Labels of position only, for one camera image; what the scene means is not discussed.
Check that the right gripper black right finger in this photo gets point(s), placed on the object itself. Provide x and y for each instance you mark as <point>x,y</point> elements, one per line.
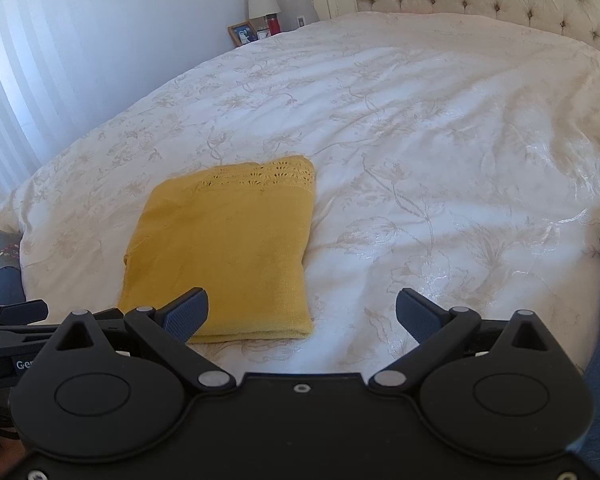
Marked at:
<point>493,388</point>

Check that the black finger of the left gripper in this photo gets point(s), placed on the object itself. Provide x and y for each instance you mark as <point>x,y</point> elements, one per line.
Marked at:
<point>23,314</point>

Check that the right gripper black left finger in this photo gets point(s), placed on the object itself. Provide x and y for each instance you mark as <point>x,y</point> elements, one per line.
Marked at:
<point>163,377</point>

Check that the mustard yellow knit sweater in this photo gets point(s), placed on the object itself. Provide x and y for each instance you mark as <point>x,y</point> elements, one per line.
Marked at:
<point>239,232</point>

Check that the grey embroidered garment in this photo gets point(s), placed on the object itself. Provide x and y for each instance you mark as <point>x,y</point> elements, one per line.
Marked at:
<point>10,250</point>

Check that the white sheer curtain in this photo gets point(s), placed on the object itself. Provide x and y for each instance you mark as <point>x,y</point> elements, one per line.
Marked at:
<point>51,91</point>

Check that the white floral bed duvet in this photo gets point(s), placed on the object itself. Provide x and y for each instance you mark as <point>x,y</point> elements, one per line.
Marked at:
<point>456,155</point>

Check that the white table lamp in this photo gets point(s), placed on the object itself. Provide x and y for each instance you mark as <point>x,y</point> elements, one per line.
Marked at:
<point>262,8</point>

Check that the wooden picture frame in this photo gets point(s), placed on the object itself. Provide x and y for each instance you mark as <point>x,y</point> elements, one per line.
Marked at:
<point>242,34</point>

